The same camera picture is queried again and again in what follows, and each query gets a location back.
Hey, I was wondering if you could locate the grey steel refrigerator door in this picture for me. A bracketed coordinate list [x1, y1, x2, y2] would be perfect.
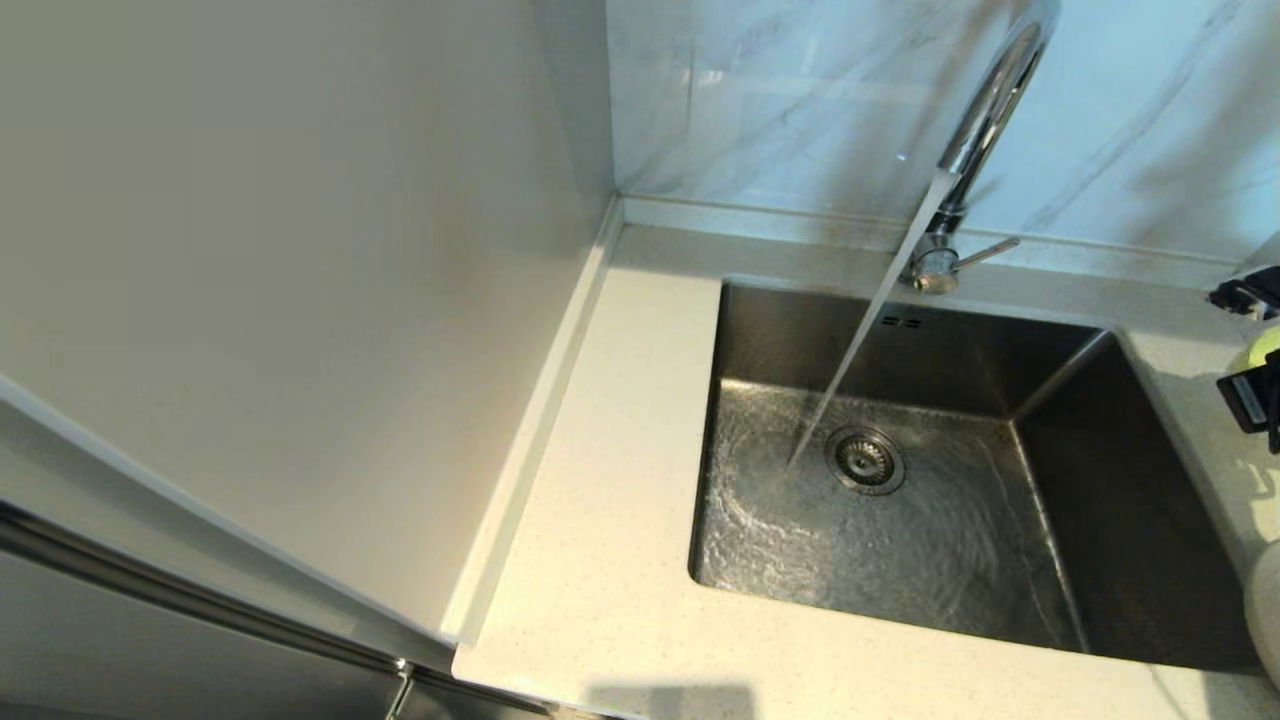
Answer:
[0, 410, 561, 720]

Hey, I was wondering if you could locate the steel door handle bar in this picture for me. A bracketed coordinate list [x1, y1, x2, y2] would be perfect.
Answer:
[0, 500, 413, 676]

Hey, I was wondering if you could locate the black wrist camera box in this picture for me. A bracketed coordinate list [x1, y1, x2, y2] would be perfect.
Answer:
[1207, 265, 1280, 321]

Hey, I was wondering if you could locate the white refrigerator side panel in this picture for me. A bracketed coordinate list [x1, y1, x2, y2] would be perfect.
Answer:
[0, 0, 617, 643]

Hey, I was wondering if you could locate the chrome gooseneck faucet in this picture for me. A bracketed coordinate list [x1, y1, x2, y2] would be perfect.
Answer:
[898, 0, 1063, 296]

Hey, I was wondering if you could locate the yellow plastic bowl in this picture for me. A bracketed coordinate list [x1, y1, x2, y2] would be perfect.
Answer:
[1230, 325, 1280, 377]

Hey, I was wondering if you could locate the white round plate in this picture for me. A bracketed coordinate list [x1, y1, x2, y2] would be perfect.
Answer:
[1245, 543, 1280, 693]

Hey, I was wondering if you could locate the round metal drain strainer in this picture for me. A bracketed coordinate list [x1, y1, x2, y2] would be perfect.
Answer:
[826, 427, 908, 496]

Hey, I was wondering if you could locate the stainless steel sink basin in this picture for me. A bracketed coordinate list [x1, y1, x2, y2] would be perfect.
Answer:
[688, 278, 1263, 675]

